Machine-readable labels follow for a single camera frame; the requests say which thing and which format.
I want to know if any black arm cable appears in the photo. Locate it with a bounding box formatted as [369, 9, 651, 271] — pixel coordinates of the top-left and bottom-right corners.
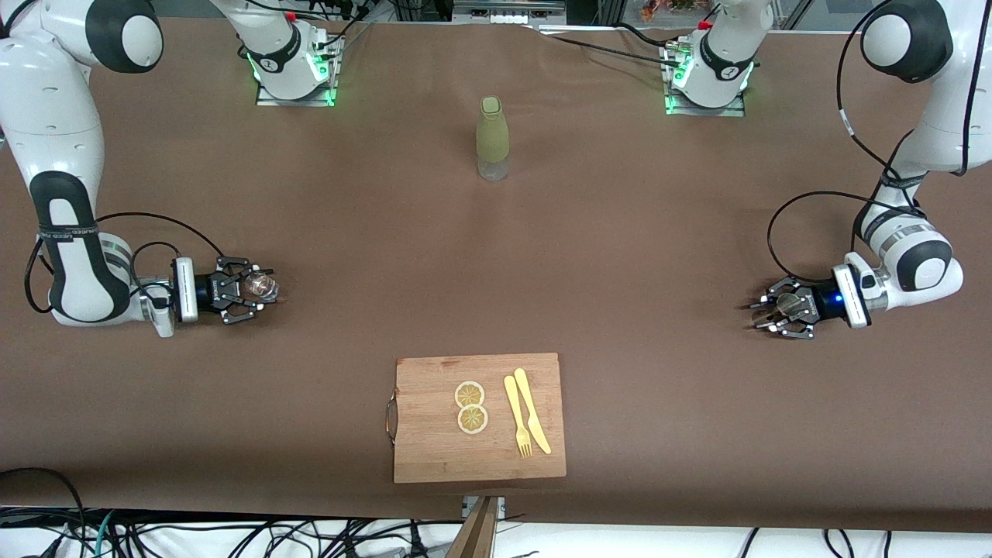
[23, 211, 227, 315]
[767, 0, 979, 284]

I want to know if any yellow plastic knife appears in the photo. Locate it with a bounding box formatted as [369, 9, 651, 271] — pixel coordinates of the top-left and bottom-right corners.
[514, 368, 553, 455]

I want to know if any teal floor cable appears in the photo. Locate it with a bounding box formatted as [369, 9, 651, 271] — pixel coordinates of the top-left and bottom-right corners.
[91, 510, 115, 558]

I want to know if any clear glass shaker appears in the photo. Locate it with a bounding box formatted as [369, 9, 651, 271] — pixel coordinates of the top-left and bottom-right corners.
[242, 271, 280, 303]

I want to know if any black looped floor cable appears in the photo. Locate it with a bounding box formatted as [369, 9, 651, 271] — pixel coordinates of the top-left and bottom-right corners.
[0, 467, 88, 558]

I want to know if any grey power strip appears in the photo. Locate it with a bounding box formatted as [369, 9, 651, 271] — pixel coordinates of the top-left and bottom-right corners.
[453, 0, 567, 26]

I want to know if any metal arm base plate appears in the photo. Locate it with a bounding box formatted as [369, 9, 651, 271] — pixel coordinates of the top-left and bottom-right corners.
[256, 84, 339, 108]
[664, 95, 746, 118]

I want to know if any wooden post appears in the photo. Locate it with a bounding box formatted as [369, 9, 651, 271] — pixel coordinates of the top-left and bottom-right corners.
[446, 496, 501, 558]

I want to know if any brown table cover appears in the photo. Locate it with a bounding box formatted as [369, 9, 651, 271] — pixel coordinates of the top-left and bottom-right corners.
[0, 14, 992, 536]

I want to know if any orange plastic object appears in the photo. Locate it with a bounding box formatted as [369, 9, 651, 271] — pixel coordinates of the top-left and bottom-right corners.
[639, 0, 718, 21]

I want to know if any wooden cutting board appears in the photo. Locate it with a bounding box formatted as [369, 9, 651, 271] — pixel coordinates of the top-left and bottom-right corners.
[386, 353, 567, 484]

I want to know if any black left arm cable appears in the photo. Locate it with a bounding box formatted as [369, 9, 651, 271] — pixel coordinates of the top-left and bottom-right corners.
[767, 0, 979, 284]

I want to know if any green sleeved glass bottle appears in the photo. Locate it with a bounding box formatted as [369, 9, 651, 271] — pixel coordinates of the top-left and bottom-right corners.
[475, 96, 511, 182]

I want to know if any black base cable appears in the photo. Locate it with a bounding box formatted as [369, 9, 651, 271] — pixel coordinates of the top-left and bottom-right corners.
[539, 22, 687, 71]

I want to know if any yellow plastic fork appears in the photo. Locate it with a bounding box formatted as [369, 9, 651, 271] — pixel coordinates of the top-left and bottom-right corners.
[504, 375, 533, 459]

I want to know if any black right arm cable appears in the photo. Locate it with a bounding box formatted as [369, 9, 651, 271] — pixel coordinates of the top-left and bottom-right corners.
[23, 211, 227, 315]

